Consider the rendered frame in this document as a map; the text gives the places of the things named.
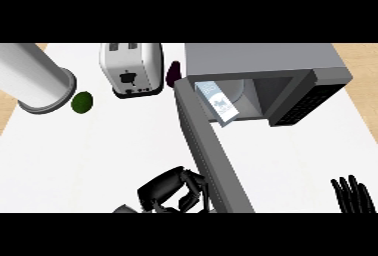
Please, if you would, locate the white milk carton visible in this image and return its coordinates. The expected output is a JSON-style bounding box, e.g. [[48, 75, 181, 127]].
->
[[194, 80, 241, 128]]

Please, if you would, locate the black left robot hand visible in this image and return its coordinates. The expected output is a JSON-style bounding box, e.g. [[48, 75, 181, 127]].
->
[[136, 166, 210, 214]]

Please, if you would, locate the silver toaster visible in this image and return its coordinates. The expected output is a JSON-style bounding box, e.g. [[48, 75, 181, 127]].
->
[[100, 43, 166, 99]]

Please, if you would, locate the green avocado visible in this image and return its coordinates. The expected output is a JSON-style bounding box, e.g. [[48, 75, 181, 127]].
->
[[70, 91, 95, 115]]

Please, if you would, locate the grey microwave door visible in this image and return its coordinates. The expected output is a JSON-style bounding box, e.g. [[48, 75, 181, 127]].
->
[[173, 77, 258, 214]]

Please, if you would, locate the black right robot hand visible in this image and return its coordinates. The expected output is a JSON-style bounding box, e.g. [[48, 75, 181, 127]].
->
[[330, 174, 378, 214]]

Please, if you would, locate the grey microwave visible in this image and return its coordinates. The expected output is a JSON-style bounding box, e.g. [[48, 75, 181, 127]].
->
[[184, 43, 355, 128]]

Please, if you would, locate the dark purple eggplant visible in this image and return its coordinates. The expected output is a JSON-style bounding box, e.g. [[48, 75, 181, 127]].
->
[[166, 60, 184, 89]]

